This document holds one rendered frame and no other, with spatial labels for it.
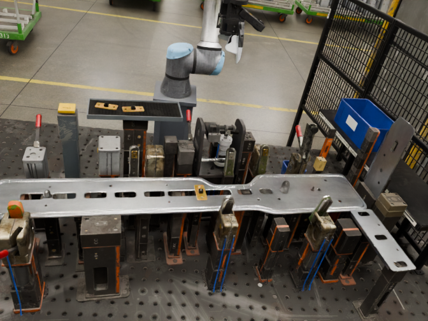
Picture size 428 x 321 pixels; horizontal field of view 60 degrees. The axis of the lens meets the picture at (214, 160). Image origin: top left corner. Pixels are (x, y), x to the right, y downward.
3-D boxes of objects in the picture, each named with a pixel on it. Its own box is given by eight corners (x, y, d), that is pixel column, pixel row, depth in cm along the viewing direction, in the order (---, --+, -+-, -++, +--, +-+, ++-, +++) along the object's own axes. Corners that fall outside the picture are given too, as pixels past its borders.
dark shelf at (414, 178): (416, 232, 140) (420, 226, 138) (316, 113, 210) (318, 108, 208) (463, 228, 145) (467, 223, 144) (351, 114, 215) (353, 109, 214)
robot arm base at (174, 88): (160, 83, 188) (162, 64, 182) (190, 86, 190) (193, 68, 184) (158, 96, 175) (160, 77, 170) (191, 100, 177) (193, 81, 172)
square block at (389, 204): (356, 267, 161) (391, 206, 140) (347, 252, 167) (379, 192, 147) (372, 265, 163) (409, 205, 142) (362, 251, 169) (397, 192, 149)
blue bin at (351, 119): (362, 152, 176) (372, 128, 169) (332, 119, 200) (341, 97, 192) (391, 152, 180) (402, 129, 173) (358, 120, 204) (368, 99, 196)
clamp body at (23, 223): (9, 320, 120) (-14, 244, 100) (18, 281, 132) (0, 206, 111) (44, 316, 123) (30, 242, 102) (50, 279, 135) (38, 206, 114)
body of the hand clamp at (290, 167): (276, 220, 178) (297, 160, 158) (272, 209, 183) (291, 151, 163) (288, 219, 179) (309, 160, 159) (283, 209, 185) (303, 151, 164)
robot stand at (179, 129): (151, 145, 212) (155, 80, 189) (187, 148, 215) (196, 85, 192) (148, 167, 196) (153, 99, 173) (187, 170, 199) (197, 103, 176)
